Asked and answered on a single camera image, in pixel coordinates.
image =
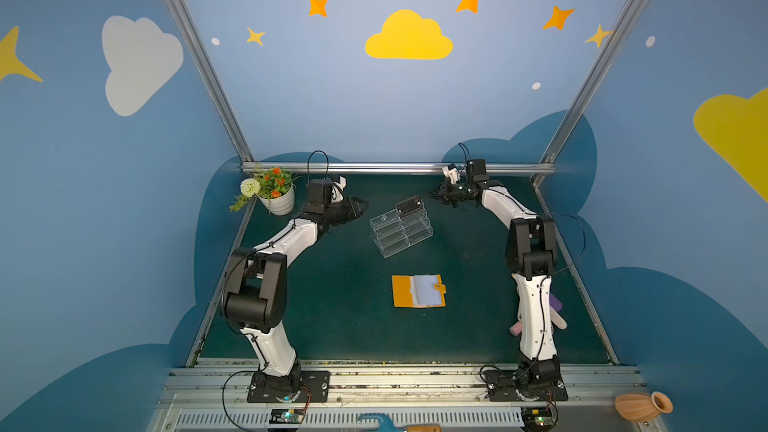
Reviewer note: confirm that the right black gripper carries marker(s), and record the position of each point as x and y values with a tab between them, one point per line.
452	191

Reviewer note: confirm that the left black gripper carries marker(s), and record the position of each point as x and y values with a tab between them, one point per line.
343	210

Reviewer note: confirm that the clear plastic organizer tray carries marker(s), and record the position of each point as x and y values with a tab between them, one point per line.
392	234

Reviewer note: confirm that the yellow leather card holder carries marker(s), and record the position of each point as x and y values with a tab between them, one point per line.
418	291

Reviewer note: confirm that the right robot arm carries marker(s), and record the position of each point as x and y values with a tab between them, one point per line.
531	259

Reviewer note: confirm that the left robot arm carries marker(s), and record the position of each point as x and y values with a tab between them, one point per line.
255	296

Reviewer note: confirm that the potted flower plant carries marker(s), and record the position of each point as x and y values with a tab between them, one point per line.
273	187

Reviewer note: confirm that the left controller board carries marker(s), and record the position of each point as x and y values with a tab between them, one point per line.
289	417

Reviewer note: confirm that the controller board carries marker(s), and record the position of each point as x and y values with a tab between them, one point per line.
289	417
537	419

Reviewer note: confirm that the right controller board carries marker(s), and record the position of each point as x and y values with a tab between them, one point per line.
537	419

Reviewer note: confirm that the terracotta clay vase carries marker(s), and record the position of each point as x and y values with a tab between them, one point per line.
641	408

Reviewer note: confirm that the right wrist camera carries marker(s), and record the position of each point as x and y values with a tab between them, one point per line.
451	173

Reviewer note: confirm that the aluminium frame rear bar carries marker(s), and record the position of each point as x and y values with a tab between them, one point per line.
508	169

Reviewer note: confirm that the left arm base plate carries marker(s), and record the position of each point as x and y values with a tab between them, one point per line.
312	387

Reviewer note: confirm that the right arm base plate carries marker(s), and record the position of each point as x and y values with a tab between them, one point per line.
501	386

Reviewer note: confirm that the aluminium front rail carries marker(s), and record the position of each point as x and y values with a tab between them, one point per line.
212	397

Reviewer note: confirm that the teal handled tool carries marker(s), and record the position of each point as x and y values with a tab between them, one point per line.
385	424

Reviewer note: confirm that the aluminium frame right post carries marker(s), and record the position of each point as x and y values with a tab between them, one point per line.
622	28

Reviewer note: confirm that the aluminium frame post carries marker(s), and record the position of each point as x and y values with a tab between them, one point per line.
622	28
196	48

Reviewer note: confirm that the aluminium frame left post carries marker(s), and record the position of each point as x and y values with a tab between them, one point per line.
196	48

